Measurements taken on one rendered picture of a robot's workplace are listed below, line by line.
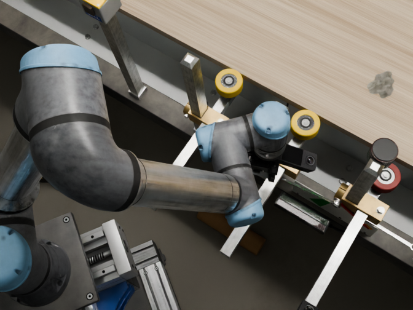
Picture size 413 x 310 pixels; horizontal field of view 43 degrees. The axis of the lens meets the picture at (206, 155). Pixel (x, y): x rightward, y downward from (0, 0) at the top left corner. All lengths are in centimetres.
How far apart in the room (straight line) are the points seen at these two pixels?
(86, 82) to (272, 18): 95
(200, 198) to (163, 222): 143
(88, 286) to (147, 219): 112
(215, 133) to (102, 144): 36
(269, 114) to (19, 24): 121
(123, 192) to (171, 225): 156
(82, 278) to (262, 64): 77
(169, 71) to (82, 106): 115
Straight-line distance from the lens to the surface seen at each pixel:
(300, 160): 122
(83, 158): 71
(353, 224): 143
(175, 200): 85
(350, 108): 149
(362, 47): 159
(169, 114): 170
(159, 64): 188
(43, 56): 78
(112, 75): 180
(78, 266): 126
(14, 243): 107
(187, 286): 225
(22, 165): 94
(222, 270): 225
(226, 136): 104
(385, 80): 153
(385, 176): 143
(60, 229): 129
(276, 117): 103
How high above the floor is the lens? 222
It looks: 69 degrees down
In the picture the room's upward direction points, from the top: 12 degrees counter-clockwise
